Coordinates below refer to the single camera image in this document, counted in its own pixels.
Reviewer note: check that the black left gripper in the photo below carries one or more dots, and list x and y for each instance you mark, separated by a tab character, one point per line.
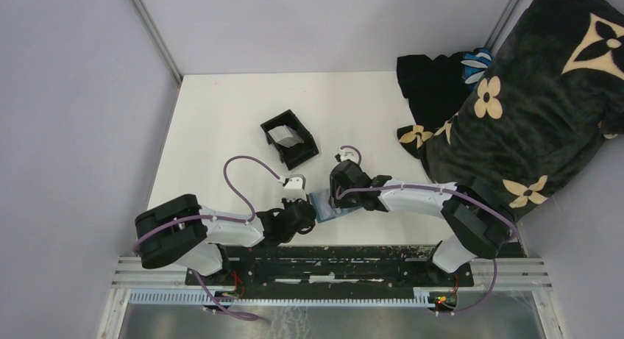
287	204

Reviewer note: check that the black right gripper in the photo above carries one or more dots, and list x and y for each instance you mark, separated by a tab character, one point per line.
335	187

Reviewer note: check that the blue leather card holder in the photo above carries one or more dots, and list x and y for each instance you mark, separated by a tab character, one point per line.
320	201

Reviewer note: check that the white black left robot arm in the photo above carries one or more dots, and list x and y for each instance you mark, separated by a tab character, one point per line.
183	232

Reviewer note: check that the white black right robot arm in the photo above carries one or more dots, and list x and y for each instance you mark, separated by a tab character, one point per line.
480	220

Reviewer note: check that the black plastic card bin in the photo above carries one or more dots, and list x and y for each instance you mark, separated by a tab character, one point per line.
297	155

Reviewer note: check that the stack of silver cards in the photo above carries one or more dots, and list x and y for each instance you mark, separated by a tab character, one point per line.
285	136

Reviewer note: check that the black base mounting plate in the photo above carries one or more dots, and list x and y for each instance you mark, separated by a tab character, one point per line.
334	272

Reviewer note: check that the black cloth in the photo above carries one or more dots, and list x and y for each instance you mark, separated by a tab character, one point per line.
435	88

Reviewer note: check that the blue white patterned cloth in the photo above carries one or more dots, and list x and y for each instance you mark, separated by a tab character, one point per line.
474	65

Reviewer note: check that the black floral fleece blanket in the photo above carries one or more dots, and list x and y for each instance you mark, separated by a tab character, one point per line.
552	96

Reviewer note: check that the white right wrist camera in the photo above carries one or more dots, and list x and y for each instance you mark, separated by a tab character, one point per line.
348	154

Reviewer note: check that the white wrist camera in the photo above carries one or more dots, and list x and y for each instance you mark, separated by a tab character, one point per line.
348	154
293	182

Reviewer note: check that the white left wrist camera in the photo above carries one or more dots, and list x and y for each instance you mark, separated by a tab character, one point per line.
293	182

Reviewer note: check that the aluminium frame rail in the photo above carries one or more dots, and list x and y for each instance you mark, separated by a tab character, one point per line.
131	274

